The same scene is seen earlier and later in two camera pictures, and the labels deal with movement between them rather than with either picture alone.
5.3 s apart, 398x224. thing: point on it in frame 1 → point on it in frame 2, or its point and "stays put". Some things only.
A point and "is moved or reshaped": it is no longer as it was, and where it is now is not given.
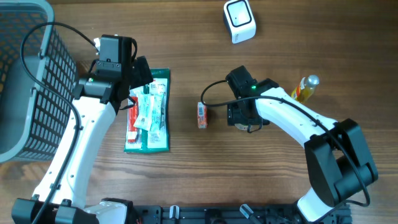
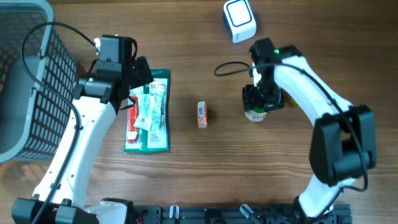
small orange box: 202,116 stays put
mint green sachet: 151,113 stays put
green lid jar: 241,127 is moved or reshaped
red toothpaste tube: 133,117 stays put
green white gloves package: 148,115 stays put
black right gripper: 234,116 → 249,98
